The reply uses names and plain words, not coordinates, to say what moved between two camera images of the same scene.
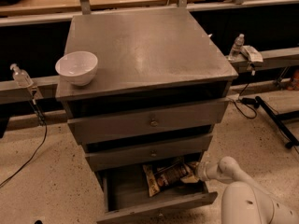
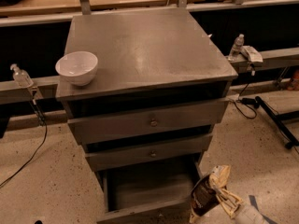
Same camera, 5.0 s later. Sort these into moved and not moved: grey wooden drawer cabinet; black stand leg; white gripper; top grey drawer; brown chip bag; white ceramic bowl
Moved: white gripper; brown chip bag
Not moved: black stand leg; grey wooden drawer cabinet; white ceramic bowl; top grey drawer
